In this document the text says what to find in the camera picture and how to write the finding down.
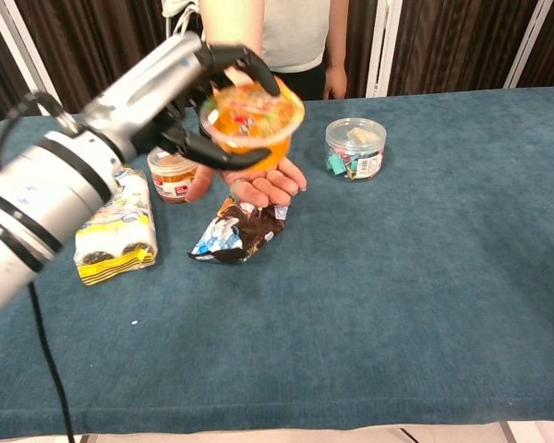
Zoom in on person left hand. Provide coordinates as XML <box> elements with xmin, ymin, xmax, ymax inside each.
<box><xmin>321</xmin><ymin>64</ymin><xmax>349</xmax><ymax>101</ymax></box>

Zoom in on person right hand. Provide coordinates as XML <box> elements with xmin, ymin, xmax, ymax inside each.
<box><xmin>184</xmin><ymin>156</ymin><xmax>308</xmax><ymax>208</ymax></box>

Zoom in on silver black robot left hand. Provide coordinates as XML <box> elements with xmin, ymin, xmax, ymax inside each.
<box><xmin>83</xmin><ymin>31</ymin><xmax>282</xmax><ymax>172</ymax></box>

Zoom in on orange instant noodle cup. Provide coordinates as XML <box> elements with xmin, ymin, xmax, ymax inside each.
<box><xmin>199</xmin><ymin>76</ymin><xmax>307</xmax><ymax>174</ymax></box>

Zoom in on person right forearm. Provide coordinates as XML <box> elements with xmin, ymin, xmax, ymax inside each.
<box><xmin>199</xmin><ymin>0</ymin><xmax>266</xmax><ymax>57</ymax></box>

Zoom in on person left forearm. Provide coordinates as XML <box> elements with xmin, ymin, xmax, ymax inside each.
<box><xmin>323</xmin><ymin>0</ymin><xmax>351</xmax><ymax>69</ymax></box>

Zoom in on brown blue snack bag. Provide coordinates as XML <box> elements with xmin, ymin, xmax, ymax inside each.
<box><xmin>187</xmin><ymin>195</ymin><xmax>289</xmax><ymax>266</ymax></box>

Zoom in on person torso grey shirt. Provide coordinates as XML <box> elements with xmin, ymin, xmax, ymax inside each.
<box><xmin>161</xmin><ymin>0</ymin><xmax>331</xmax><ymax>101</ymax></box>

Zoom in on clear jar binder clips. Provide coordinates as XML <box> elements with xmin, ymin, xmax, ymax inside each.
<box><xmin>324</xmin><ymin>117</ymin><xmax>389</xmax><ymax>183</ymax></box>

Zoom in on small jar orange contents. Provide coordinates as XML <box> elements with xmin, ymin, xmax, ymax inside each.
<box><xmin>146</xmin><ymin>147</ymin><xmax>199</xmax><ymax>205</ymax></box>

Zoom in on dark brown pleated curtain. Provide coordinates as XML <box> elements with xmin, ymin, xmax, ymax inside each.
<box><xmin>0</xmin><ymin>0</ymin><xmax>554</xmax><ymax>131</ymax></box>

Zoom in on teal tablecloth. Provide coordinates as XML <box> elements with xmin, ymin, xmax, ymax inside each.
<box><xmin>0</xmin><ymin>85</ymin><xmax>554</xmax><ymax>440</ymax></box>

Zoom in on yellow sandwich cookie package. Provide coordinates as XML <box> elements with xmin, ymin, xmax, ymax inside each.
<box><xmin>73</xmin><ymin>166</ymin><xmax>160</xmax><ymax>287</ymax></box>

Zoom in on white frame post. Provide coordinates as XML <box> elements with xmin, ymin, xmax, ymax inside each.
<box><xmin>365</xmin><ymin>0</ymin><xmax>403</xmax><ymax>99</ymax></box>
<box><xmin>0</xmin><ymin>0</ymin><xmax>64</xmax><ymax>112</ymax></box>
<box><xmin>502</xmin><ymin>0</ymin><xmax>554</xmax><ymax>90</ymax></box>

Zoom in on white cord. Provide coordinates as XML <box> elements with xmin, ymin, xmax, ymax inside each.
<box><xmin>162</xmin><ymin>0</ymin><xmax>199</xmax><ymax>38</ymax></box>

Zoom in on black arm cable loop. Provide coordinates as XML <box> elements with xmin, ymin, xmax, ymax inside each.
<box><xmin>0</xmin><ymin>90</ymin><xmax>71</xmax><ymax>171</ymax></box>

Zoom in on black power cable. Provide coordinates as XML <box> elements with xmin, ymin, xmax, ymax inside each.
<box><xmin>27</xmin><ymin>280</ymin><xmax>78</xmax><ymax>443</ymax></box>

